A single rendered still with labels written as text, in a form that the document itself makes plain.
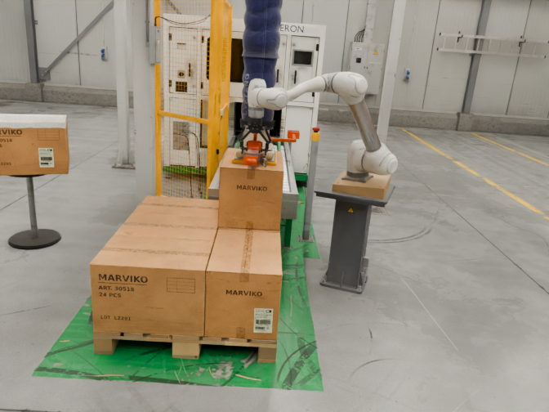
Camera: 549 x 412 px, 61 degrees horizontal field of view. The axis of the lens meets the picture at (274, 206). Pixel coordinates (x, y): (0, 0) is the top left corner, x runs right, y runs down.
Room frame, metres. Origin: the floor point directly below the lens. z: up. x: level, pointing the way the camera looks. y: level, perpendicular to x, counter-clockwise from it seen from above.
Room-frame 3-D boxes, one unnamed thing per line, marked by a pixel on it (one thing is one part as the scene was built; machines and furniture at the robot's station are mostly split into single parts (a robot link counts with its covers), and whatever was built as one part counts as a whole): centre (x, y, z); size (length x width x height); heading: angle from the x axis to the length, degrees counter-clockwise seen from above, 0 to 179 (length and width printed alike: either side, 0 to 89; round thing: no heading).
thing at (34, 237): (3.62, 1.98, 0.31); 0.40 x 0.40 x 0.62
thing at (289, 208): (3.49, 0.17, 0.48); 0.70 x 0.03 x 0.15; 92
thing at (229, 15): (5.25, 0.65, 1.05); 1.17 x 0.10 x 2.10; 2
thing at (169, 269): (2.80, 0.45, 0.34); 1.20 x 1.00 x 0.40; 2
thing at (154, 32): (4.20, 1.11, 1.62); 0.20 x 0.05 x 0.30; 2
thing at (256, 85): (2.70, 0.13, 1.41); 0.13 x 0.11 x 0.16; 37
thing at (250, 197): (3.13, 0.16, 0.74); 0.60 x 0.40 x 0.40; 2
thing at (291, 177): (4.67, -0.12, 0.50); 2.31 x 0.05 x 0.19; 2
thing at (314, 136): (4.08, -0.31, 0.50); 0.07 x 0.07 x 1.00; 2
